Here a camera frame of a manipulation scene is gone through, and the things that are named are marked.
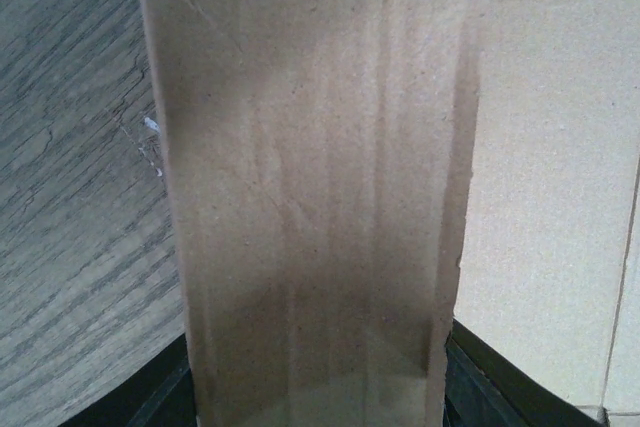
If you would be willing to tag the cardboard box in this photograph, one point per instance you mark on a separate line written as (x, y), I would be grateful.
(351, 180)

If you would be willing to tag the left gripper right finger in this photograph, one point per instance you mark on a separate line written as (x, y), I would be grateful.
(484, 389)

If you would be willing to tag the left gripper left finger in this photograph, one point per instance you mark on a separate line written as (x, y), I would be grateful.
(159, 394)

